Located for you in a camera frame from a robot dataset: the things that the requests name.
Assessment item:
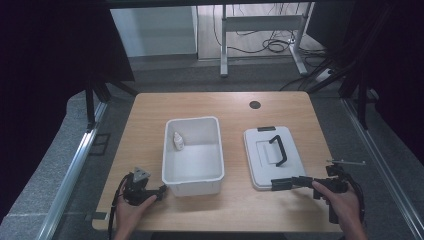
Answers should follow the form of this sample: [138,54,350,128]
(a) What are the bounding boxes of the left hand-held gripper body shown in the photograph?
[121,167,160,207]

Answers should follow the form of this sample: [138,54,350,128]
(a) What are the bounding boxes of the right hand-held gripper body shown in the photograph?
[311,158,367,225]

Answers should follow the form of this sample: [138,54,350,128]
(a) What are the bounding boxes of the white lid with black handle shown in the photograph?
[243,125,308,192]

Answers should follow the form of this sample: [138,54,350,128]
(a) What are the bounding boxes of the white plastic storage box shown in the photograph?
[161,115,226,197]

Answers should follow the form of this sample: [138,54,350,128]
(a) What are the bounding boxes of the person's left hand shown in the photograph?
[114,193,158,232]

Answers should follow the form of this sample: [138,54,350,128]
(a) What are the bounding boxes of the person's right hand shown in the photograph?
[311,180,364,232]

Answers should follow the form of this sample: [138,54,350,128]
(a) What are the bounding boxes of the small white dropper bottle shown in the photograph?
[173,131,185,152]

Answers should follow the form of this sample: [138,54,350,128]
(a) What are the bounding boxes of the black square floor plate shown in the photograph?
[88,132,112,157]

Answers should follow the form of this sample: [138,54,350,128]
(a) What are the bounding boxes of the black tripod stand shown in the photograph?
[305,56,379,132]
[83,75,139,132]

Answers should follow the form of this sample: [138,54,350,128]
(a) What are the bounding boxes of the white power strip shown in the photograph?
[314,67,335,84]

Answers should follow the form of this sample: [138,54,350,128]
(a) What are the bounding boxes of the dark curtain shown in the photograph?
[0,0,136,225]
[306,0,424,158]

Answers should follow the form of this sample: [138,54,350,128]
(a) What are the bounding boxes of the white partition panel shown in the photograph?
[109,5,199,58]

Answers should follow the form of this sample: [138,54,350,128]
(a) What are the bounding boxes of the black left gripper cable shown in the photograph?
[107,173,132,240]

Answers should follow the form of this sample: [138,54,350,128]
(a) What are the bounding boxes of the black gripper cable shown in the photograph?
[346,173,367,224]
[107,173,132,240]

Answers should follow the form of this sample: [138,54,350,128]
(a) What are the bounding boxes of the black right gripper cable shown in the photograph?
[346,173,367,224]

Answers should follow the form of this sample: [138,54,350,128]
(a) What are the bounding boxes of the aluminium floor rail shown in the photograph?
[34,101,109,240]
[340,97,424,240]

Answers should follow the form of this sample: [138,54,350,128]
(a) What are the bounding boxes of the black floor cables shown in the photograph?
[211,3,329,92]

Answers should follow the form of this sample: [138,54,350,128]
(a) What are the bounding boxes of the white metal desk frame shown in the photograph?
[219,2,314,79]

